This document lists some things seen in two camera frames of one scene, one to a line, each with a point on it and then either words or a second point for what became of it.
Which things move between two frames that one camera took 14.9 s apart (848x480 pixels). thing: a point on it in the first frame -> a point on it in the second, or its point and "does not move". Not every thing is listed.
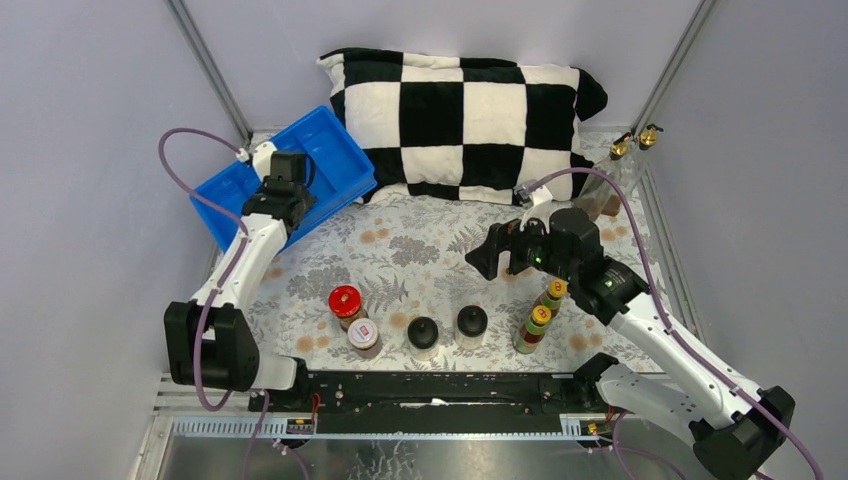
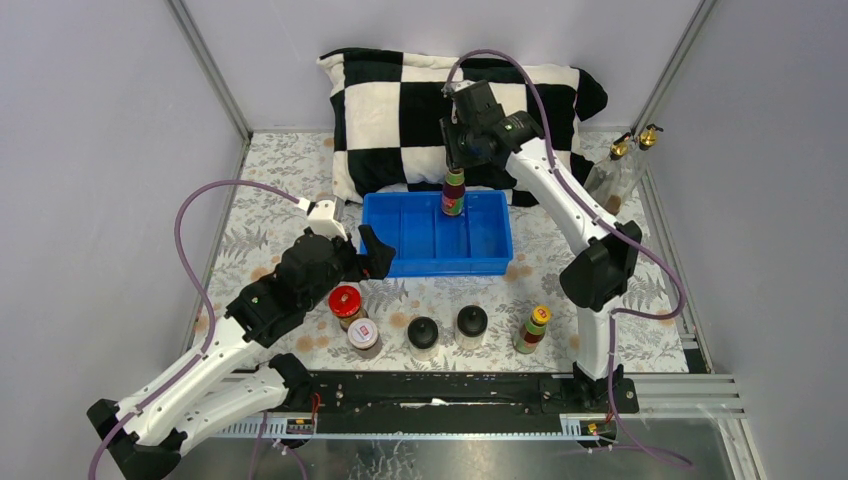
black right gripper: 502,237 -> 450,126
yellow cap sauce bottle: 533,331 does not move
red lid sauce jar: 345,303 does not move
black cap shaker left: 422,334 does not move
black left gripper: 308,197 -> 373,266
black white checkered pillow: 460,129 does not move
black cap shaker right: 472,322 does not move
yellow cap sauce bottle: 552,298 -> 454,192
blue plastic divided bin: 342,174 -> 430,242
